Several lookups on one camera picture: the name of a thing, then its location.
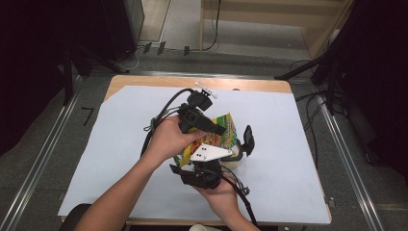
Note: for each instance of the dark curtain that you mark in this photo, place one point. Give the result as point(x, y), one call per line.
point(378, 80)
point(25, 64)

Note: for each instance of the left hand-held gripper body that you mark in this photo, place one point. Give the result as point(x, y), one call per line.
point(191, 118)

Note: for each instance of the person's right hand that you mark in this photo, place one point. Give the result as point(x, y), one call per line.
point(224, 199)

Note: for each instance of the person's left hand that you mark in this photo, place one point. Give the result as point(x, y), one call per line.
point(166, 141)

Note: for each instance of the black stand leg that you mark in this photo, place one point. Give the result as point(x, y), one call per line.
point(298, 69)

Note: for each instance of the white cup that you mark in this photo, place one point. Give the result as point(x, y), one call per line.
point(202, 228)

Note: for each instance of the long metal floor rail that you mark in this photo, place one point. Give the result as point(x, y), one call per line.
point(38, 166)
point(349, 166)

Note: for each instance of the small black floor bracket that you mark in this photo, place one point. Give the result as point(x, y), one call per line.
point(186, 50)
point(147, 47)
point(161, 47)

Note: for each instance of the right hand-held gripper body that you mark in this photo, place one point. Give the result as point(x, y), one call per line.
point(202, 176)

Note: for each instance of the light wooden furniture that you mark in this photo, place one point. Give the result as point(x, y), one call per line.
point(253, 14)

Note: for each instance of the pale blue paper sheet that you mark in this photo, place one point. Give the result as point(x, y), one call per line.
point(282, 192)

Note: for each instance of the metal floor rail crosswise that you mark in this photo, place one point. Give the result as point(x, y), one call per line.
point(160, 73)

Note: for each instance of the glass jar with black lid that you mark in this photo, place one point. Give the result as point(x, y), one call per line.
point(248, 138)

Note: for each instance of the yellow green refill pouch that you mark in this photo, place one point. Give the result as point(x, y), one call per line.
point(224, 131)

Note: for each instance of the black cabinet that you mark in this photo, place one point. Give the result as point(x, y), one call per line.
point(118, 29)

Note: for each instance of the wooden table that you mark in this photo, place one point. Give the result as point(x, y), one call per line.
point(144, 82)

